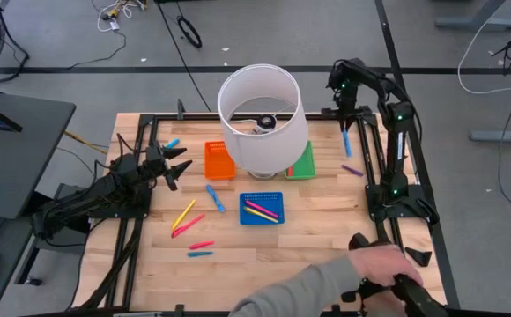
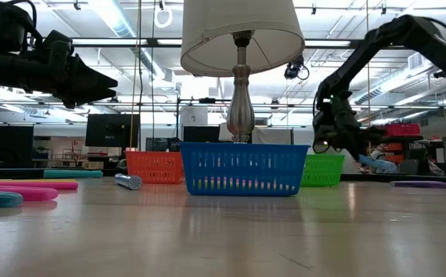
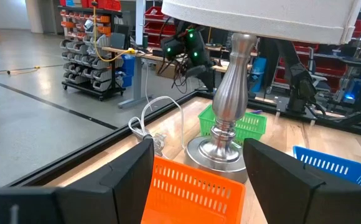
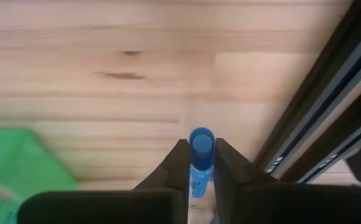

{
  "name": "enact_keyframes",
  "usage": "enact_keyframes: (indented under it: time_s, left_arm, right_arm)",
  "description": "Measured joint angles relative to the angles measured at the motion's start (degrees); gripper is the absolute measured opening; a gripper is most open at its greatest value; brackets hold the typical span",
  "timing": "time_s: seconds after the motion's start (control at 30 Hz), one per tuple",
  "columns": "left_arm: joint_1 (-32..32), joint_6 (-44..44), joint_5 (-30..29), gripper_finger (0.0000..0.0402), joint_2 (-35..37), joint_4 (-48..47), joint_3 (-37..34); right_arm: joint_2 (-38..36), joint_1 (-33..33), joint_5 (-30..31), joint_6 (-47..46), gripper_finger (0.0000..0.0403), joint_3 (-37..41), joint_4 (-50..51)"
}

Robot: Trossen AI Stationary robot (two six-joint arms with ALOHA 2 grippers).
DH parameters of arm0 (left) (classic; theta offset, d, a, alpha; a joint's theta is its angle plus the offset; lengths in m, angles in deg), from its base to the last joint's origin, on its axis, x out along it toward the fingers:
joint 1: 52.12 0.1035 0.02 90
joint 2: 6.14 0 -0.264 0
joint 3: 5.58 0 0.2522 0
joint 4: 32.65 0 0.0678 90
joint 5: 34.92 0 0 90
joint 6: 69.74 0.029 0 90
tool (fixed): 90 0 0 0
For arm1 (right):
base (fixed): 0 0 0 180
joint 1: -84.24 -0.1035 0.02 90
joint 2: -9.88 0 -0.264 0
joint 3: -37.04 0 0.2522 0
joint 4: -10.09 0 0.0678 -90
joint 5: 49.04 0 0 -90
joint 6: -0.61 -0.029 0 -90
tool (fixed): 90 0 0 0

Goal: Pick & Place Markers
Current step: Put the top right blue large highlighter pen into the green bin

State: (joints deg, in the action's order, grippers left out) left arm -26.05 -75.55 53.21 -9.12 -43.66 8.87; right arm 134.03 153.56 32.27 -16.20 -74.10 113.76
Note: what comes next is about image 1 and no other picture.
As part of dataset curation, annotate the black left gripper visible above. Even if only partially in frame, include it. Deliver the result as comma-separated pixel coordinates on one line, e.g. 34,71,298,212
145,144,194,180

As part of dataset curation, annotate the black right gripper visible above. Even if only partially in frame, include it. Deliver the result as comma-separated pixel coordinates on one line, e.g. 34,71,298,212
334,90,359,133

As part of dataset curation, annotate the blue marker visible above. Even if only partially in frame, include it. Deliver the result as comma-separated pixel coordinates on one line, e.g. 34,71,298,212
205,184,226,214
341,129,353,159

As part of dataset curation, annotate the purple marker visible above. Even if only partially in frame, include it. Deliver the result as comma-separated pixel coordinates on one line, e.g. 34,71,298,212
340,164,366,178

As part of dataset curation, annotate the yellow marker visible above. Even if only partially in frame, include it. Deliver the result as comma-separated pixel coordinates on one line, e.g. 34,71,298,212
171,199,196,232
243,206,280,225

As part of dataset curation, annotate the person's forearm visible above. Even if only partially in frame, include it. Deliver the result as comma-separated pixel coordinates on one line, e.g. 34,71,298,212
227,254,367,317

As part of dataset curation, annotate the orange plastic basket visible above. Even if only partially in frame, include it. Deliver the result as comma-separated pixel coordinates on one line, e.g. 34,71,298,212
204,140,238,181

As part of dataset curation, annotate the green plastic basket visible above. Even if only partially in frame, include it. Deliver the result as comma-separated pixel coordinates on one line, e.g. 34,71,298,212
284,139,318,181

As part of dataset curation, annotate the white shade silver lamp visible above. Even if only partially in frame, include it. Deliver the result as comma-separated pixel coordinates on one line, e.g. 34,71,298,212
217,63,310,181

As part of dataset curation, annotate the blue plastic basket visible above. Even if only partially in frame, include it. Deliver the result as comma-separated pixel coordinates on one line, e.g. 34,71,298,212
238,191,285,226

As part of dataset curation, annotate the dark grey desk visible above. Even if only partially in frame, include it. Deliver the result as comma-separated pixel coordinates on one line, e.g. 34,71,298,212
0,90,77,221

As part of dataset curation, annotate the black spare finger piece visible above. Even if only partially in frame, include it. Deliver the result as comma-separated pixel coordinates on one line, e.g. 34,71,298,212
404,246,433,269

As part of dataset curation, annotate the grey desk foot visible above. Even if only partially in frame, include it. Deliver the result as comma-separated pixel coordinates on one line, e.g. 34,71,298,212
470,121,511,144
434,0,511,32

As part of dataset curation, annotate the black aluminium table frame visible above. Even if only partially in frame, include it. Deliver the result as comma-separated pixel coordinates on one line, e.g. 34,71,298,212
72,112,448,317

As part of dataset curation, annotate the black coiled cable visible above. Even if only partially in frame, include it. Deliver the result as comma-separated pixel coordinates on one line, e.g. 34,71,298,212
176,15,204,49

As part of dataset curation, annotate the white floor cable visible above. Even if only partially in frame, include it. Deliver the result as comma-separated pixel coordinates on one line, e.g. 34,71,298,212
456,8,511,96

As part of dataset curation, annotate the white yellow cable bundle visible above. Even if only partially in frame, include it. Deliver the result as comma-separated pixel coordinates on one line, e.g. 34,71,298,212
90,0,149,33

